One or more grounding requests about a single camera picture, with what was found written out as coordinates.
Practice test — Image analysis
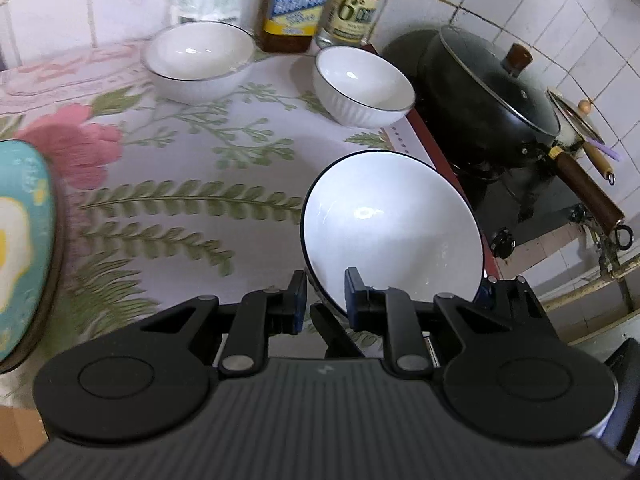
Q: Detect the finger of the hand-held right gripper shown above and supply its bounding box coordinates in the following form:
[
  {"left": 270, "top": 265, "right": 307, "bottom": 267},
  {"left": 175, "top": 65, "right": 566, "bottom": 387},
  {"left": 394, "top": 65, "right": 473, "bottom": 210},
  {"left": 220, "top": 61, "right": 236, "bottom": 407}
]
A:
[{"left": 479, "top": 274, "right": 551, "bottom": 335}]

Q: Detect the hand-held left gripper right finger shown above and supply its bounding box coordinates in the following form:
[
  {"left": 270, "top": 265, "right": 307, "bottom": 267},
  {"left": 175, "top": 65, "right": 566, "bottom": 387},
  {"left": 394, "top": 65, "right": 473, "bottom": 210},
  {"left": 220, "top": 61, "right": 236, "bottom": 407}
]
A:
[{"left": 344, "top": 266, "right": 506, "bottom": 376}]

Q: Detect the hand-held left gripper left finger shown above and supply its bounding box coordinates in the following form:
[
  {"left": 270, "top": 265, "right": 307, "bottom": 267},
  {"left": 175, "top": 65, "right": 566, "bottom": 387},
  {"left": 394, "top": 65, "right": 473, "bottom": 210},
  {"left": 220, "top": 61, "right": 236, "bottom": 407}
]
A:
[{"left": 139, "top": 269, "right": 309, "bottom": 376}]

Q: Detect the white ribbed bowl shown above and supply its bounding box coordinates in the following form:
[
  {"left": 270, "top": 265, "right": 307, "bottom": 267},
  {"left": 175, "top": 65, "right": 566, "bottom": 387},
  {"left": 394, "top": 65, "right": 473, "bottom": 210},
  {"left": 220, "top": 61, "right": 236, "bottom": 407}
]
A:
[
  {"left": 299, "top": 150, "right": 487, "bottom": 322},
  {"left": 313, "top": 45, "right": 417, "bottom": 129},
  {"left": 141, "top": 20, "right": 257, "bottom": 106}
]

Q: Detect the teal egg print plate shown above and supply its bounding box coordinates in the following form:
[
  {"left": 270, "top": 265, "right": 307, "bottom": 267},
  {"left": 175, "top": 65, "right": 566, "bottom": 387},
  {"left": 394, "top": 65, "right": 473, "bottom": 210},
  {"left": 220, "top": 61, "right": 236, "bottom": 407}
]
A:
[{"left": 0, "top": 140, "right": 67, "bottom": 373}]

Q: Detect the black gas stove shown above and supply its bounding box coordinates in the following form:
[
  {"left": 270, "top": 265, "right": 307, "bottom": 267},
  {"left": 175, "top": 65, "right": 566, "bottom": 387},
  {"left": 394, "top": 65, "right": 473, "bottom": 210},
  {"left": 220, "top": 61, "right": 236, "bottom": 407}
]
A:
[{"left": 382, "top": 27, "right": 626, "bottom": 261}]

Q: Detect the floral tablecloth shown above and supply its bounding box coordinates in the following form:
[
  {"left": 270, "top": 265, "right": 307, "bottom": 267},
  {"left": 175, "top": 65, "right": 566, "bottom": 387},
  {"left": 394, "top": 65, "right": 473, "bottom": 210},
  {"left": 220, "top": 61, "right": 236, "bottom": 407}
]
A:
[{"left": 0, "top": 40, "right": 451, "bottom": 401}]

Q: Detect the black wok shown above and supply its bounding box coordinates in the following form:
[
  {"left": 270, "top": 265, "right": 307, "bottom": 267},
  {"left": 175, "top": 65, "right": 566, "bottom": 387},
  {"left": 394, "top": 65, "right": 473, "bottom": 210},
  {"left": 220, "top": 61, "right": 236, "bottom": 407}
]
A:
[{"left": 417, "top": 25, "right": 626, "bottom": 236}]

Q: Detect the small white pot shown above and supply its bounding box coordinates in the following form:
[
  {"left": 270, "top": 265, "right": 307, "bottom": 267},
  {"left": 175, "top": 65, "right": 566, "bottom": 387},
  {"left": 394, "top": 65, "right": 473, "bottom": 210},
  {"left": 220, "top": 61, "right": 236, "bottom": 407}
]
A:
[{"left": 546, "top": 86, "right": 625, "bottom": 183}]

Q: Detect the glass wok lid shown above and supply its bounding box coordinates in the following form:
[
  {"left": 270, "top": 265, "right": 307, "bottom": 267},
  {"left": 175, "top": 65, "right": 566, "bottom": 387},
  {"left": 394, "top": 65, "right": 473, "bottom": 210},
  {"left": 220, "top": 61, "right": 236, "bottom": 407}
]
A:
[{"left": 439, "top": 25, "right": 561, "bottom": 136}]

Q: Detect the brown cooking wine bottle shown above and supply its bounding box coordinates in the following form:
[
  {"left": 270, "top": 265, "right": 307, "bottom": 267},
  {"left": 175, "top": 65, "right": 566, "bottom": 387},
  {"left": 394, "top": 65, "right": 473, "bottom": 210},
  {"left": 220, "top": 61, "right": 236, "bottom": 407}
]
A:
[{"left": 260, "top": 0, "right": 341, "bottom": 54}]

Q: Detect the clear vinegar bottle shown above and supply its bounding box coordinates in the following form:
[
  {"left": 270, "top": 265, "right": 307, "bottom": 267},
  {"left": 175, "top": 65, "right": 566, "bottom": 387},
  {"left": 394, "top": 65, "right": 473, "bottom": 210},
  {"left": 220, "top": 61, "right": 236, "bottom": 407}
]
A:
[{"left": 315, "top": 0, "right": 394, "bottom": 50}]

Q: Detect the brown cardboard box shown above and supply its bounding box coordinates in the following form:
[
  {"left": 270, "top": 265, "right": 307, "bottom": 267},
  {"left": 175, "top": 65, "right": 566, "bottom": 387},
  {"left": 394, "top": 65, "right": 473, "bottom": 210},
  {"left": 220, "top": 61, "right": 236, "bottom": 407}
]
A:
[{"left": 0, "top": 405, "right": 47, "bottom": 467}]

